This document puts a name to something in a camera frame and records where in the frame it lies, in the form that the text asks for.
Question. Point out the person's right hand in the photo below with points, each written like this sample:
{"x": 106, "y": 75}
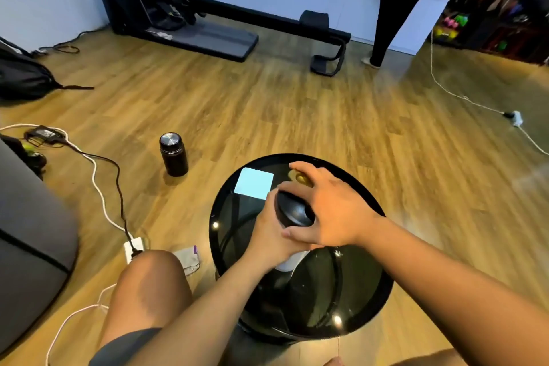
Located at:
{"x": 339, "y": 211}

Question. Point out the person's left hand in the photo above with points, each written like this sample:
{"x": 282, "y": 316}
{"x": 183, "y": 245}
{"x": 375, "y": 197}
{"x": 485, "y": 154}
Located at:
{"x": 261, "y": 237}

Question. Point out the person's right thumb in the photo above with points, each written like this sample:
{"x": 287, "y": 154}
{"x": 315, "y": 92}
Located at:
{"x": 298, "y": 234}

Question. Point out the person's right middle finger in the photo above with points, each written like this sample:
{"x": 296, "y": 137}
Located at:
{"x": 308, "y": 168}

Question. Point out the person's left fingers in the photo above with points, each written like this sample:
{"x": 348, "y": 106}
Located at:
{"x": 271, "y": 203}

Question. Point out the white bottle with black lid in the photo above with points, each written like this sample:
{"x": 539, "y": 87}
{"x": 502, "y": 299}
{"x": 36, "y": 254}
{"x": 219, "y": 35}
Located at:
{"x": 294, "y": 209}

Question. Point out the person's left forearm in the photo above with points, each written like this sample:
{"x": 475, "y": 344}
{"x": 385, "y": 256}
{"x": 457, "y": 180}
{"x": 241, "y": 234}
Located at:
{"x": 201, "y": 314}

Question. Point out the person's right forearm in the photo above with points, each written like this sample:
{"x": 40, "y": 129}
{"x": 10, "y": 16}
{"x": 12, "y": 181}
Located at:
{"x": 450, "y": 293}

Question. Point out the small yellow-green object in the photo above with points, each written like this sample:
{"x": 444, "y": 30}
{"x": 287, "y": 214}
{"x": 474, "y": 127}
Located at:
{"x": 303, "y": 180}

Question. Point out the light blue sticky note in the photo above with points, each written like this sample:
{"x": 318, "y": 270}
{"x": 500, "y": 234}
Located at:
{"x": 254, "y": 183}

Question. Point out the round black glass side table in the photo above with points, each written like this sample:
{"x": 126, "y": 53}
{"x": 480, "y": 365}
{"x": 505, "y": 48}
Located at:
{"x": 317, "y": 293}

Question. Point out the grey cloth with purple tag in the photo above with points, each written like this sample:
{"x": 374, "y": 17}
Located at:
{"x": 188, "y": 259}

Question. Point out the black thermos flask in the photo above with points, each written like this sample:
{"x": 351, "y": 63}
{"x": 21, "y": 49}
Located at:
{"x": 173, "y": 157}

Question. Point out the white power strip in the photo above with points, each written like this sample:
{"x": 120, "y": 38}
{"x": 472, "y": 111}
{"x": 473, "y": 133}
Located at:
{"x": 132, "y": 250}

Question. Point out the person's left leg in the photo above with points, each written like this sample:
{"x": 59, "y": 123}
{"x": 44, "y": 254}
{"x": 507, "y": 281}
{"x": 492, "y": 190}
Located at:
{"x": 146, "y": 288}

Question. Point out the person's leg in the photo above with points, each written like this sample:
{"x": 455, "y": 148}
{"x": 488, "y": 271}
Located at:
{"x": 420, "y": 359}
{"x": 146, "y": 288}

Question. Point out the black pilates reformer machine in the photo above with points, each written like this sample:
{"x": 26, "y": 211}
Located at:
{"x": 206, "y": 35}

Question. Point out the person's right leg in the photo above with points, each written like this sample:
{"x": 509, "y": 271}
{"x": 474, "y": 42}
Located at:
{"x": 420, "y": 359}

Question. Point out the grey shorts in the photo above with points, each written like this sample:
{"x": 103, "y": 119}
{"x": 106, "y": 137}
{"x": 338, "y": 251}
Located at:
{"x": 122, "y": 348}

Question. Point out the black power adapter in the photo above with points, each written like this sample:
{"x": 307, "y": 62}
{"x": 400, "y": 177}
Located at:
{"x": 43, "y": 134}

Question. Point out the grey bean bag seat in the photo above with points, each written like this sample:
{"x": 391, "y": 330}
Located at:
{"x": 30, "y": 245}

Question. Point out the black shoe with green accent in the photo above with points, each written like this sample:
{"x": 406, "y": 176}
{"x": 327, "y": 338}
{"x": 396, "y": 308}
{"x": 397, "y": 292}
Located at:
{"x": 28, "y": 155}

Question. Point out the black backpack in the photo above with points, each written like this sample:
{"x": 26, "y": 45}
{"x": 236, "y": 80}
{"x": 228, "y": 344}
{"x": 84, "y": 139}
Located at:
{"x": 23, "y": 76}

